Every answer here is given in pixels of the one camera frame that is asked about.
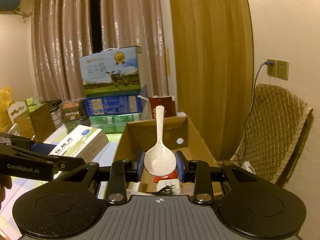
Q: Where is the white green medicine box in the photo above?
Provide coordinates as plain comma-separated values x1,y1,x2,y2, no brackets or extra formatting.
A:
49,125,109,163

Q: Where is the beige plastic spoon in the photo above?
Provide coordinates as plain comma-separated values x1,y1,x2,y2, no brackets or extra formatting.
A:
144,106,176,177

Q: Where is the black cable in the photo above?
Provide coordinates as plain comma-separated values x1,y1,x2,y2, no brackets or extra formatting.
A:
145,184,176,196

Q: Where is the red snack packet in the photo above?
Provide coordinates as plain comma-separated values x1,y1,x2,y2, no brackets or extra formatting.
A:
153,170,178,183

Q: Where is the white square night light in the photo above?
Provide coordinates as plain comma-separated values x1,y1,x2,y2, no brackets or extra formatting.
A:
156,179,181,195

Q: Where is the person left hand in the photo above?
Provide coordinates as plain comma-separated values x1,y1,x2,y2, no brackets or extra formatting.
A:
0,174,12,207

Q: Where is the brown cardboard box stack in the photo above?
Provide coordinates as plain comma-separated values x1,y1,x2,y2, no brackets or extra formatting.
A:
7,101,56,142

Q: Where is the large open cardboard box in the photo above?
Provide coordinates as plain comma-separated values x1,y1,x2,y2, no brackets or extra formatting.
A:
114,116,221,196

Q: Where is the green drink pack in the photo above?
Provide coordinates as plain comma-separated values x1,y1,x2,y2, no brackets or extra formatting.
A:
89,113,141,134

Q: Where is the yellow plastic bag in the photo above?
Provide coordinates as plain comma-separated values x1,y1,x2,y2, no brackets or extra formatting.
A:
0,87,14,133

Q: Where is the blue printed carton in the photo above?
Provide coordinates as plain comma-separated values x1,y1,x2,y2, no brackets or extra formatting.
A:
84,95,143,116

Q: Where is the dark red gift box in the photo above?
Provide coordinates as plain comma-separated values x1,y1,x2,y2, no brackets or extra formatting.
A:
149,96,176,119

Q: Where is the quilted brown chair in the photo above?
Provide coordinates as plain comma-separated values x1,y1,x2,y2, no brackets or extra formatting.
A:
231,83,312,186

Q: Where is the milk carton with cow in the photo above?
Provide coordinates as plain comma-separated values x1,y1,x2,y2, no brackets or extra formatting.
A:
79,46,148,98

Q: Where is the wooden wardrobe door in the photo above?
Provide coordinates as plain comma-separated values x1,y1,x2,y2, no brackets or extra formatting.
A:
170,0,254,160

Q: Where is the beige curtain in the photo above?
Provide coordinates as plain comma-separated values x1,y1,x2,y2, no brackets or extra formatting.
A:
31,0,168,101

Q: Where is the wall power outlet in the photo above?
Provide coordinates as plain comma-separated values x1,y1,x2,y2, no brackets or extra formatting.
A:
267,59,289,80

